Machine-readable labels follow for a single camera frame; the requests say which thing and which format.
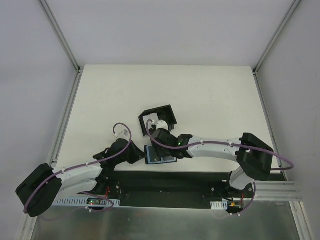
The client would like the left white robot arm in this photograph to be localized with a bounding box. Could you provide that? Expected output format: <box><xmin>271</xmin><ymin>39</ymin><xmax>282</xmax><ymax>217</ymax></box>
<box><xmin>15</xmin><ymin>138</ymin><xmax>147</xmax><ymax>218</ymax></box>

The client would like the black card tray box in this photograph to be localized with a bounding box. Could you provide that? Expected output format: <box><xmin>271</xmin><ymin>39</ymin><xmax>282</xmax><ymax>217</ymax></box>
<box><xmin>138</xmin><ymin>104</ymin><xmax>178</xmax><ymax>137</ymax></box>

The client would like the right electronics board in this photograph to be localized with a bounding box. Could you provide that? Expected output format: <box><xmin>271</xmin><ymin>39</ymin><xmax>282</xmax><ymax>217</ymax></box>
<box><xmin>228</xmin><ymin>201</ymin><xmax>244</xmax><ymax>209</ymax></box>

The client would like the right aluminium frame post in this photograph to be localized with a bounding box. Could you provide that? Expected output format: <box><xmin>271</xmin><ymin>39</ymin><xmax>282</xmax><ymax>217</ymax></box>
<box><xmin>252</xmin><ymin>0</ymin><xmax>304</xmax><ymax>75</ymax></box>

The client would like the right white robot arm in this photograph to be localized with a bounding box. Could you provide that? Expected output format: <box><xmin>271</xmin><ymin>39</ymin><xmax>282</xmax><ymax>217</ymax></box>
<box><xmin>150</xmin><ymin>128</ymin><xmax>274</xmax><ymax>198</ymax></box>

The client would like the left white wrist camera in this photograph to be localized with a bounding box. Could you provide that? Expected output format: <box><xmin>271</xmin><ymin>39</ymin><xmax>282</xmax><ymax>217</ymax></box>
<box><xmin>113</xmin><ymin>129</ymin><xmax>131</xmax><ymax>141</ymax></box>

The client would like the aluminium side rail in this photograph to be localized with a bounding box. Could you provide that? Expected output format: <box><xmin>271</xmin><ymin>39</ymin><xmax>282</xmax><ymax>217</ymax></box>
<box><xmin>47</xmin><ymin>67</ymin><xmax>84</xmax><ymax>167</ymax></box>
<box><xmin>252</xmin><ymin>72</ymin><xmax>287</xmax><ymax>176</ymax></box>

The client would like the right aluminium side rail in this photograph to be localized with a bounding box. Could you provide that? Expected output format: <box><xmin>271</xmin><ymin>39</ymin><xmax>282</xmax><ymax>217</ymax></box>
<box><xmin>252</xmin><ymin>72</ymin><xmax>287</xmax><ymax>176</ymax></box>

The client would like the left electronics board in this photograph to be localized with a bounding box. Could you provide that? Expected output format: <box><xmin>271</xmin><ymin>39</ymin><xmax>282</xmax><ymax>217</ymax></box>
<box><xmin>87</xmin><ymin>198</ymin><xmax>108</xmax><ymax>206</ymax></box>

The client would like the left aluminium side rail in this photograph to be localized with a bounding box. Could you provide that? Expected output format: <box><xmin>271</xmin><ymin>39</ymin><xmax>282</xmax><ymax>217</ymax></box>
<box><xmin>47</xmin><ymin>67</ymin><xmax>84</xmax><ymax>167</ymax></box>

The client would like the left white cable duct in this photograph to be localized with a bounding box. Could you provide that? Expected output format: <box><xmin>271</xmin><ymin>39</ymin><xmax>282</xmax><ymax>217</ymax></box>
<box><xmin>52</xmin><ymin>196</ymin><xmax>120</xmax><ymax>208</ymax></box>

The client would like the front aluminium extrusion rail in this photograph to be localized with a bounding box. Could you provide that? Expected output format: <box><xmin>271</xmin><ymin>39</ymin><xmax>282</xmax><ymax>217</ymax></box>
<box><xmin>254</xmin><ymin>181</ymin><xmax>302</xmax><ymax>202</ymax></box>

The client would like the left aluminium frame post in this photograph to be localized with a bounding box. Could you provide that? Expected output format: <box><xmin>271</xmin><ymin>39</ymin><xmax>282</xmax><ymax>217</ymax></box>
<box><xmin>37</xmin><ymin>0</ymin><xmax>81</xmax><ymax>73</ymax></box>

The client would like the electronics board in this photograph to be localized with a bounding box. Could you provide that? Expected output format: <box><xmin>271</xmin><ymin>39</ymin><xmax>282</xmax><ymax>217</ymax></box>
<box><xmin>87</xmin><ymin>198</ymin><xmax>108</xmax><ymax>206</ymax></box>
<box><xmin>228</xmin><ymin>201</ymin><xmax>244</xmax><ymax>209</ymax></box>

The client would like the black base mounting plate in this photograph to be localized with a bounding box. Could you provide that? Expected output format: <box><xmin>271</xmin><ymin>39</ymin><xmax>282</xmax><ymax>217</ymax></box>
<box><xmin>78</xmin><ymin>171</ymin><xmax>256</xmax><ymax>213</ymax></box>

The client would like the right white cable duct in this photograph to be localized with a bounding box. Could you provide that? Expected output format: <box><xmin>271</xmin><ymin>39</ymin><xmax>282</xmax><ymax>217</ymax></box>
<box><xmin>210</xmin><ymin>200</ymin><xmax>228</xmax><ymax>211</ymax></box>

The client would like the black leather card holder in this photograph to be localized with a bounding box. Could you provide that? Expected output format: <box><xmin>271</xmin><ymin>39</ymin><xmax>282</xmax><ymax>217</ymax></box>
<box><xmin>144</xmin><ymin>145</ymin><xmax>178</xmax><ymax>165</ymax></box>

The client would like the aluminium frame post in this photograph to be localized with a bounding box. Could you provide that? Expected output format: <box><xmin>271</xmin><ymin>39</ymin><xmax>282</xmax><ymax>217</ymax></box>
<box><xmin>37</xmin><ymin>0</ymin><xmax>81</xmax><ymax>73</ymax></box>
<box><xmin>252</xmin><ymin>0</ymin><xmax>304</xmax><ymax>75</ymax></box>

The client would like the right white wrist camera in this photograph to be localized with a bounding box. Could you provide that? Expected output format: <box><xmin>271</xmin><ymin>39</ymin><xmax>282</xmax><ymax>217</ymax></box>
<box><xmin>151</xmin><ymin>120</ymin><xmax>169</xmax><ymax>131</ymax></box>

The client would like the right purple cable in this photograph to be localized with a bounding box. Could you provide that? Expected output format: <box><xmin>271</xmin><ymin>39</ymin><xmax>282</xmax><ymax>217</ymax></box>
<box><xmin>145</xmin><ymin>118</ymin><xmax>295</xmax><ymax>172</ymax></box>

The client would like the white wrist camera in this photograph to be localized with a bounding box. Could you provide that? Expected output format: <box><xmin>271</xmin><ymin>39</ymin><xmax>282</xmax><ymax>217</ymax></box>
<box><xmin>151</xmin><ymin>120</ymin><xmax>169</xmax><ymax>131</ymax></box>
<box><xmin>113</xmin><ymin>129</ymin><xmax>131</xmax><ymax>141</ymax></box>

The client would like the white cable duct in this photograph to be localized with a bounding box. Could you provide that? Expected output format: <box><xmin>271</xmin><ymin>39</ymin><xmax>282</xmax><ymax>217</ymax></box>
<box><xmin>210</xmin><ymin>200</ymin><xmax>228</xmax><ymax>211</ymax></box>
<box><xmin>52</xmin><ymin>196</ymin><xmax>120</xmax><ymax>208</ymax></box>

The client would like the white credit card stack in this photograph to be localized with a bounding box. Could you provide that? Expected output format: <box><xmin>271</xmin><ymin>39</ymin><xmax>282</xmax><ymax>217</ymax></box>
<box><xmin>142</xmin><ymin>112</ymin><xmax>158</xmax><ymax>121</ymax></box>

